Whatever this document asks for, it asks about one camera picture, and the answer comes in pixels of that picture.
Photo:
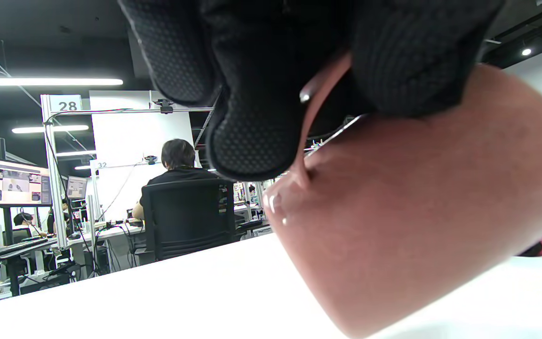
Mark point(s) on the person's left hand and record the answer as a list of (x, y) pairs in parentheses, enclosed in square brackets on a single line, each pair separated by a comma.
[(275, 56)]

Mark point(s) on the pink water cup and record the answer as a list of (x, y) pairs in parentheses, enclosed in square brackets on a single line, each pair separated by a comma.
[(417, 212)]

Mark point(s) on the white partition panel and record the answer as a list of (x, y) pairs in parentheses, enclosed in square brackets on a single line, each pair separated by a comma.
[(139, 136)]

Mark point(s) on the black mesh office chair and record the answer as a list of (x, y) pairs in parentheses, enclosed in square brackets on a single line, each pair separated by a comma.
[(186, 216)]

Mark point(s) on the long ceiling light tube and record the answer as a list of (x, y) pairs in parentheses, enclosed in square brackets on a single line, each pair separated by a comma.
[(40, 82), (50, 128)]

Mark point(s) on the small monitor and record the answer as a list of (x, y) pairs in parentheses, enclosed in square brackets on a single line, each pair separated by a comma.
[(77, 187)]

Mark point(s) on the monitor on black stand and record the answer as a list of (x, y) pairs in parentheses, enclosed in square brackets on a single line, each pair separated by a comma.
[(14, 181)]

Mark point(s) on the aluminium frame with sign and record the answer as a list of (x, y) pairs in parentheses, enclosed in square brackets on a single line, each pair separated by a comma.
[(52, 165)]

